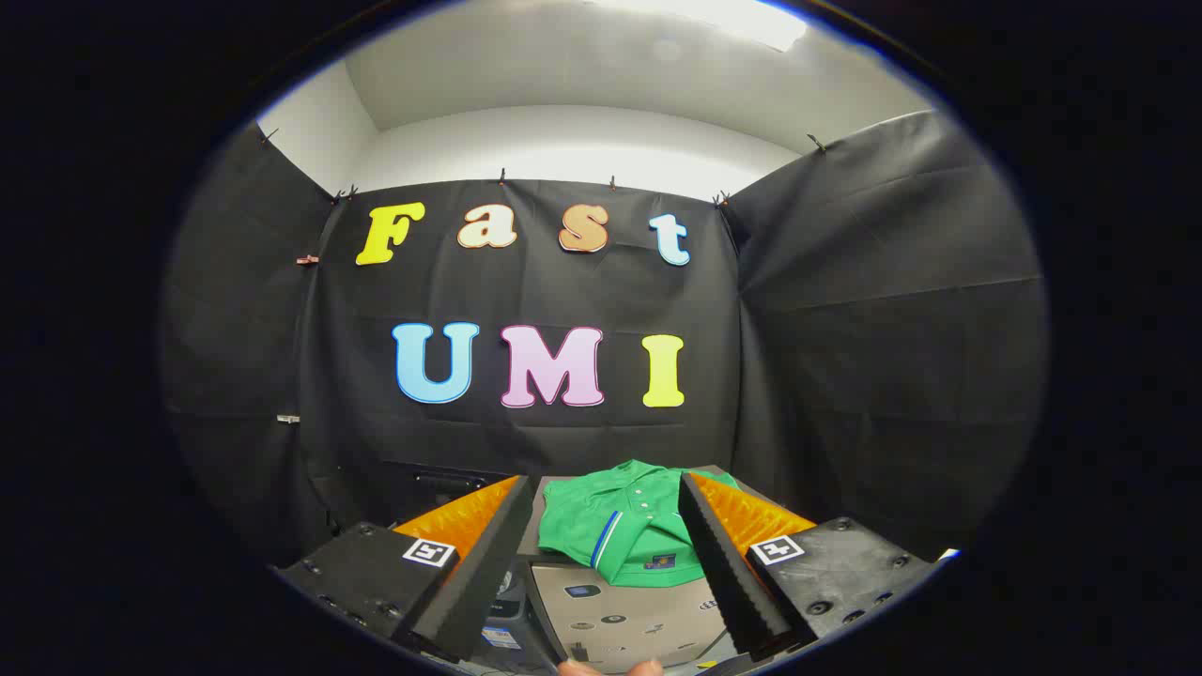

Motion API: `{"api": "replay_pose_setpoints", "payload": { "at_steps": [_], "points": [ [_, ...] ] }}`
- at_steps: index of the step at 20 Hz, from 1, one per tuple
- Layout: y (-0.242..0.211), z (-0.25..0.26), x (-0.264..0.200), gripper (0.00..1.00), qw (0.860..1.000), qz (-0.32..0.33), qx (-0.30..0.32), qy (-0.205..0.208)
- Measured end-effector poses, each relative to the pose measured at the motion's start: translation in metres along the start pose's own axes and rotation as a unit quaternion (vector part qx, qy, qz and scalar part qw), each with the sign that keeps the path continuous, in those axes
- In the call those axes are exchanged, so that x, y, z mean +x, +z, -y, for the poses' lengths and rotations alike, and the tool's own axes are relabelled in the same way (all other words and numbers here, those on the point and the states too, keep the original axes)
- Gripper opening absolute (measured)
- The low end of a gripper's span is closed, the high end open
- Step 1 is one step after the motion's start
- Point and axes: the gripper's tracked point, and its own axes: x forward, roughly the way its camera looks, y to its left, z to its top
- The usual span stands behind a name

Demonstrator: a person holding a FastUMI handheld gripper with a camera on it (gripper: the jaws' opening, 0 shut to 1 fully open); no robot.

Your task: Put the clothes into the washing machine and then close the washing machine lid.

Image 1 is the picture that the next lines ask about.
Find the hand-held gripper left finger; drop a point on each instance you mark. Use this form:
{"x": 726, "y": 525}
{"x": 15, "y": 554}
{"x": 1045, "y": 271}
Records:
{"x": 488, "y": 563}

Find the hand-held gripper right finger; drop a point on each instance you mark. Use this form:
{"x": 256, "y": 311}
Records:
{"x": 723, "y": 563}

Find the grey washing machine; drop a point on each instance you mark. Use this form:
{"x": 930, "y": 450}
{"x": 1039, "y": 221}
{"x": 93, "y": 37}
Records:
{"x": 509, "y": 622}

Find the green polo shirt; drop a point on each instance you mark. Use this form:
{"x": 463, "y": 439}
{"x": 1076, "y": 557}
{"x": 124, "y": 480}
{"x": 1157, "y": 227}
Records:
{"x": 620, "y": 512}

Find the grey cabinet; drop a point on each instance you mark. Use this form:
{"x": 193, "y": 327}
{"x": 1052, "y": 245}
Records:
{"x": 639, "y": 615}

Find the black backdrop cloth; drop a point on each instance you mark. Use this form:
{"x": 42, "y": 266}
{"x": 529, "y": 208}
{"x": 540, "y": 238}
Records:
{"x": 563, "y": 291}

